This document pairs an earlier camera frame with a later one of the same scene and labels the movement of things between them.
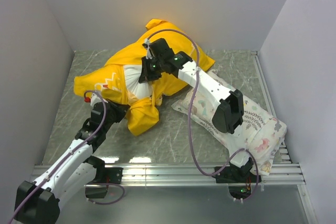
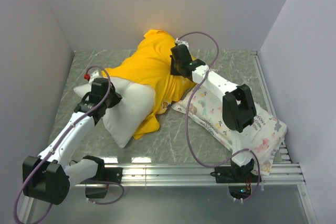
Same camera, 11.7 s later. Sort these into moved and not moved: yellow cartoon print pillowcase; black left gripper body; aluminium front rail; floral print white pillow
Moved: black left gripper body; yellow cartoon print pillowcase
Not moved: aluminium front rail; floral print white pillow
